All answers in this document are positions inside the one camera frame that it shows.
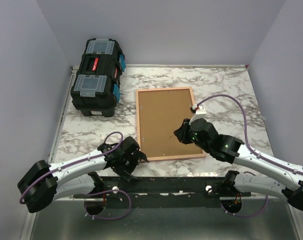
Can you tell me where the pink picture frame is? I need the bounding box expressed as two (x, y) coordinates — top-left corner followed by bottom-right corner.
(135, 86), (207, 162)

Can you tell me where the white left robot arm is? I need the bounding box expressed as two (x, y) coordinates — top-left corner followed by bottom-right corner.
(17, 136), (148, 213)

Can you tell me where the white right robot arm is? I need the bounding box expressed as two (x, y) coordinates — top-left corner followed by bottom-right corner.
(173, 118), (303, 211)

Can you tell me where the black plastic toolbox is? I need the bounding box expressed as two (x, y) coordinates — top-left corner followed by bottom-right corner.
(70, 38), (126, 118)

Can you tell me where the black mounting base rail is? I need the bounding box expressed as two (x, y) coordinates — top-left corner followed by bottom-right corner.
(87, 176), (251, 209)

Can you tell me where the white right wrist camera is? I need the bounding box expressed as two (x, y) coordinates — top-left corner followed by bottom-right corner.
(189, 104), (207, 125)

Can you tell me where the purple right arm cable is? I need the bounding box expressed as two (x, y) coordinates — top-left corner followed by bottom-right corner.
(195, 94), (303, 218)

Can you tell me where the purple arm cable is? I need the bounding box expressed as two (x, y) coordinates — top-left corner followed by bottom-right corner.
(19, 131), (132, 221)
(195, 94), (303, 218)

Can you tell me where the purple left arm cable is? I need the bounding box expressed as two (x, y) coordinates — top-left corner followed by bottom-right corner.
(19, 131), (132, 221)

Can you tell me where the aluminium table rail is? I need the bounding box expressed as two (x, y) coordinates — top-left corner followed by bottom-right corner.
(18, 65), (76, 240)

